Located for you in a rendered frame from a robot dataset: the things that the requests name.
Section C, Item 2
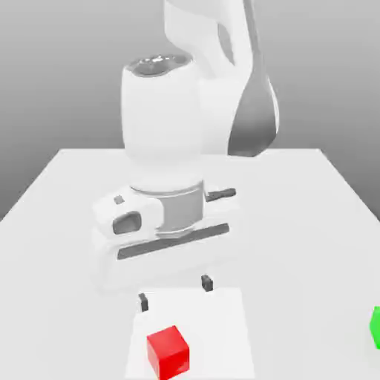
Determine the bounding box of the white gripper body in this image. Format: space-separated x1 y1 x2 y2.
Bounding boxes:
91 200 243 295

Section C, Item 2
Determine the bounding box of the small red cube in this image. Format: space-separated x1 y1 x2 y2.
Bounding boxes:
145 324 191 380

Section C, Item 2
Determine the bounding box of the small green cube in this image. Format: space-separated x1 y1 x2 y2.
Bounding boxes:
368 305 380 350

